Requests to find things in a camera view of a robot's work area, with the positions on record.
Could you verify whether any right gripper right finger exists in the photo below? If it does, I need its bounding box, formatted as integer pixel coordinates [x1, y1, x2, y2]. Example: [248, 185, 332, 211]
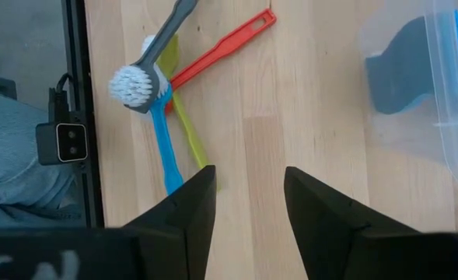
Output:
[284, 166, 458, 280]

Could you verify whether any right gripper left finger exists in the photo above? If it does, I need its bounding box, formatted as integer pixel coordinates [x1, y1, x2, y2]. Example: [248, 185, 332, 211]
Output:
[0, 166, 217, 280]

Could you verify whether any clear plastic bin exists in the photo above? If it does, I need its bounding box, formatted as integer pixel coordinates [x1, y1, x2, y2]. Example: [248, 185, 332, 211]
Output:
[358, 0, 458, 195]

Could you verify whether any blue dish brush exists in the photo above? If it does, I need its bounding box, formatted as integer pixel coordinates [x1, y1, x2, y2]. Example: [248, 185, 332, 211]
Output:
[149, 83, 185, 196]

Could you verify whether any green dish brush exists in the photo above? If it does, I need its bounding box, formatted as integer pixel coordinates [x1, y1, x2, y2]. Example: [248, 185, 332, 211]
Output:
[141, 33, 222, 192]

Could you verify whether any black aluminium table frame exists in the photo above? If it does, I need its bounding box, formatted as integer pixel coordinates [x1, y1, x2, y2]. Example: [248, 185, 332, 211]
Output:
[60, 0, 106, 229]

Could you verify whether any grey dish brush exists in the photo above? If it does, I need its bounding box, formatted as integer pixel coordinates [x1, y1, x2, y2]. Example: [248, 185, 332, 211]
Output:
[107, 0, 199, 114]

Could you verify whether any red dish brush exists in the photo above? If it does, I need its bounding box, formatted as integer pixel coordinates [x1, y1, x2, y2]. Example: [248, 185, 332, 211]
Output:
[164, 8, 278, 116]

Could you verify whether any person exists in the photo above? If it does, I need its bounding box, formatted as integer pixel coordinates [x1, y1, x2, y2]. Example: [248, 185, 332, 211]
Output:
[0, 83, 88, 229]

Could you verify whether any blue kitchen sponge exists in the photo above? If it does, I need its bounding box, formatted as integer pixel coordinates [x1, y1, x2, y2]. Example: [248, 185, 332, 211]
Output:
[364, 9, 458, 116]

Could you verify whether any black table-level camera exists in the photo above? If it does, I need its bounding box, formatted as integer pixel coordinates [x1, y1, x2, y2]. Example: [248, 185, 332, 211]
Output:
[35, 72, 89, 166]

